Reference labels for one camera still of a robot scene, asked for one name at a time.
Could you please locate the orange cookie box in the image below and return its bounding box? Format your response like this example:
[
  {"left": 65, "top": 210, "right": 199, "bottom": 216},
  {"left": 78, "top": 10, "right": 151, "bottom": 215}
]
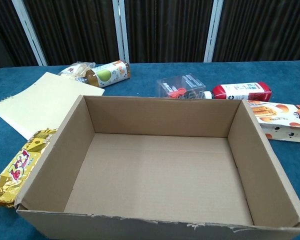
[{"left": 247, "top": 99, "right": 300, "bottom": 144}]

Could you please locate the gold wafer snack pack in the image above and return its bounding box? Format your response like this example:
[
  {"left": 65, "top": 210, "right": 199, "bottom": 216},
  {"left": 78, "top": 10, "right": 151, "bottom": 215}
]
[{"left": 0, "top": 128, "right": 58, "bottom": 211}]

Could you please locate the white partition post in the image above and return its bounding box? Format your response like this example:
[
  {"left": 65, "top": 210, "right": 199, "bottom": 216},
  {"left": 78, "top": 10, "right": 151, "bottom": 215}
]
[
  {"left": 111, "top": 0, "right": 130, "bottom": 65},
  {"left": 11, "top": 0, "right": 48, "bottom": 67},
  {"left": 203, "top": 0, "right": 225, "bottom": 63}
]

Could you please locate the green apple tea bottle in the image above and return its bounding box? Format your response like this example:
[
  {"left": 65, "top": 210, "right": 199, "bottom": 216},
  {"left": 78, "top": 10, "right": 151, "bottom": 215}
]
[{"left": 77, "top": 59, "right": 131, "bottom": 88}]

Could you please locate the pale yellow spiral notebook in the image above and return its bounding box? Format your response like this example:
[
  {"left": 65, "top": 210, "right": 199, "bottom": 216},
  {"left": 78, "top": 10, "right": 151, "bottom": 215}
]
[{"left": 0, "top": 71, "right": 106, "bottom": 141}]

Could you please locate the clear bag of pastries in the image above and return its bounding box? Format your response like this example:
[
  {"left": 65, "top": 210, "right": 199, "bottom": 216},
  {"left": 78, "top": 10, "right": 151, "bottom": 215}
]
[{"left": 58, "top": 61, "right": 96, "bottom": 82}]

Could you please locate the red white drink carton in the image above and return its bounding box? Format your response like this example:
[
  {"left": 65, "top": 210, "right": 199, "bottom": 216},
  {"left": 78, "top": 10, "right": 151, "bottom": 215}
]
[{"left": 202, "top": 81, "right": 273, "bottom": 103}]

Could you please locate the open brown cardboard box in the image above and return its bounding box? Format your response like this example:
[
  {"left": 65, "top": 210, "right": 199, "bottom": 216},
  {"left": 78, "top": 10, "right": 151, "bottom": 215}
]
[{"left": 14, "top": 94, "right": 300, "bottom": 240}]

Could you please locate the red clear snack packet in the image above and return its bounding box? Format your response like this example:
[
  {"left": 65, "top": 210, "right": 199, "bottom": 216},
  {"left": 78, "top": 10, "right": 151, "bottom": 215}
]
[{"left": 156, "top": 73, "right": 207, "bottom": 100}]

